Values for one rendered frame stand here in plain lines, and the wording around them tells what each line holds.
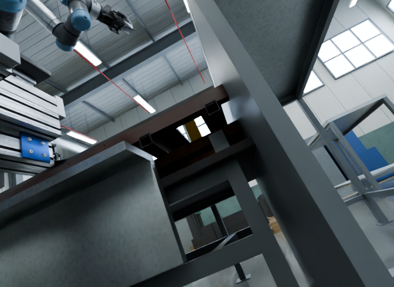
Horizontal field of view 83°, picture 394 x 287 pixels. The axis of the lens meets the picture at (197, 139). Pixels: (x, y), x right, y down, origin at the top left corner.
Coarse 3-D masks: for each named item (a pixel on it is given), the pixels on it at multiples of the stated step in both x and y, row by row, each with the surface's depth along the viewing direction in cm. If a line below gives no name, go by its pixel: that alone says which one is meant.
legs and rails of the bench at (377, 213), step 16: (336, 0) 92; (320, 32) 109; (320, 48) 120; (304, 80) 148; (304, 112) 170; (320, 128) 162; (352, 176) 148; (368, 192) 141; (384, 192) 120; (384, 224) 135
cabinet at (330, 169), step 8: (312, 136) 808; (312, 152) 792; (320, 152) 785; (320, 160) 777; (328, 160) 770; (328, 168) 763; (336, 168) 757; (328, 176) 756; (336, 176) 750; (336, 184) 743
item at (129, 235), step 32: (96, 192) 82; (128, 192) 79; (160, 192) 76; (32, 224) 85; (64, 224) 81; (96, 224) 78; (128, 224) 75; (160, 224) 73; (0, 256) 84; (32, 256) 81; (64, 256) 78; (96, 256) 75; (128, 256) 72; (160, 256) 70
